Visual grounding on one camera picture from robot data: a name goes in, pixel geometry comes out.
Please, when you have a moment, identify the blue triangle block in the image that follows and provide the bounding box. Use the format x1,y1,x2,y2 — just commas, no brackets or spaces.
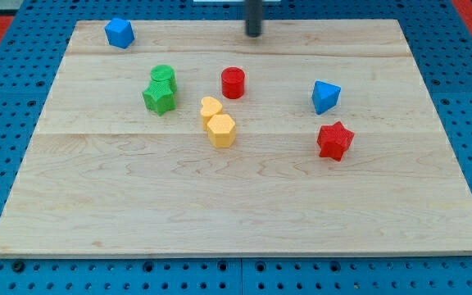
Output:
311,80,341,115

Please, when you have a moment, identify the yellow hexagon block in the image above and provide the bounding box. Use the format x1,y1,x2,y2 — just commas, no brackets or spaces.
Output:
206,114,236,148

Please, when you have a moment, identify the yellow heart block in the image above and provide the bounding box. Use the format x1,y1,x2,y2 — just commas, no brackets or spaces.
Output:
200,97,223,131

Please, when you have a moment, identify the red cylinder block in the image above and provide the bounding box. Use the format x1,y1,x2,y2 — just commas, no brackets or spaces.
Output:
220,67,245,99

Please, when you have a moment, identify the light wooden board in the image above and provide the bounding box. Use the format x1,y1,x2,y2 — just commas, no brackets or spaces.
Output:
0,19,472,259

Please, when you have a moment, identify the green star block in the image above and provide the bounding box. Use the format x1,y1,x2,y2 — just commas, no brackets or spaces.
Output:
142,80,175,116

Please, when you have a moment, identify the red star block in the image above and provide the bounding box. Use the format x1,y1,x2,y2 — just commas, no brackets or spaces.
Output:
317,121,355,161

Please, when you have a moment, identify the green cylinder block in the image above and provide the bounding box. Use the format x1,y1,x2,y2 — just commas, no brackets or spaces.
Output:
150,64,177,93

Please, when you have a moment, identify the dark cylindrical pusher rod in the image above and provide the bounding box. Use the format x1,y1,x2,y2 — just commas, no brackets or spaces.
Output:
244,0,263,38

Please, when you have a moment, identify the blue cube block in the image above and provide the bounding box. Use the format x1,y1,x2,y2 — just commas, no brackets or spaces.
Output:
104,18,135,49

